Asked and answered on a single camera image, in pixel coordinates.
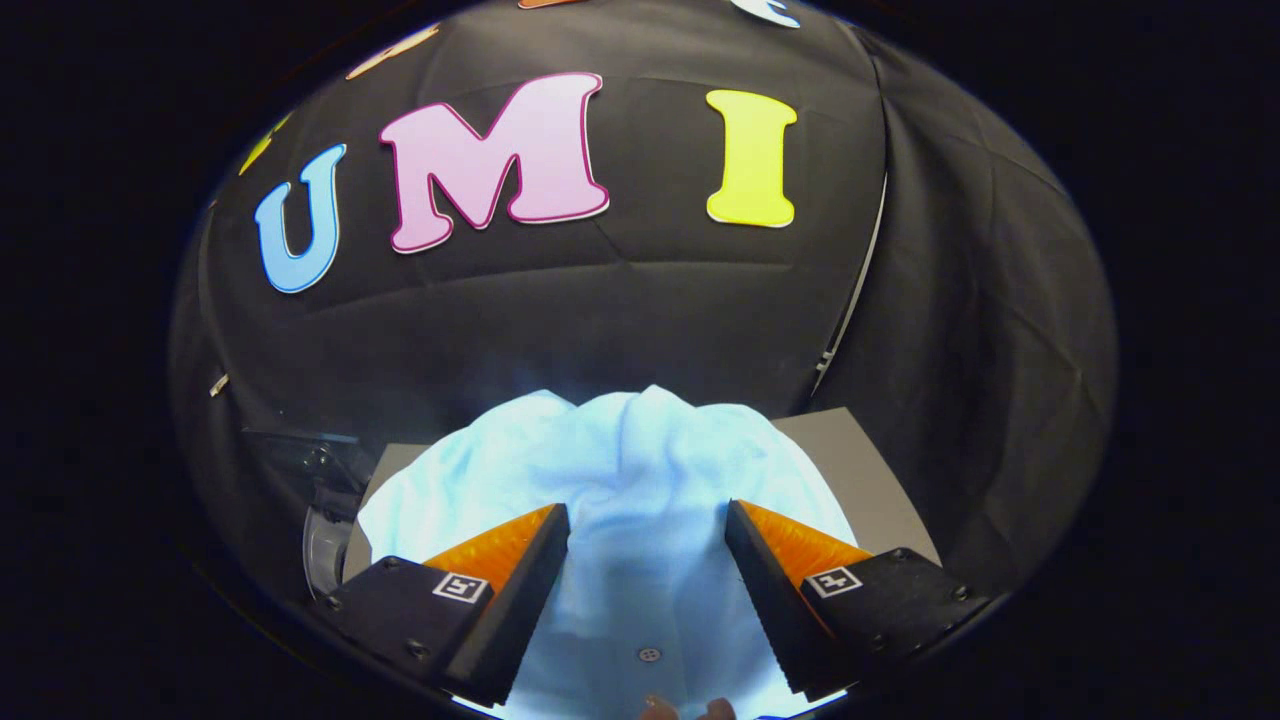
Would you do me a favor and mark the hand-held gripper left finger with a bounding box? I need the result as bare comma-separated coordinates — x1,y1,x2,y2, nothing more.
320,503,571,707

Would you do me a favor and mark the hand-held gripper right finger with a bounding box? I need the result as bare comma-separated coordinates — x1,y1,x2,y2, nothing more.
725,499,991,701

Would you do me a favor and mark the light blue shirt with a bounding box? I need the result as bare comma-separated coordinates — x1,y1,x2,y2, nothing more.
357,385,861,720

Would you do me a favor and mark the black backdrop cloth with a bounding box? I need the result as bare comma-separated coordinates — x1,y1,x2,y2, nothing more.
170,0,1116,601

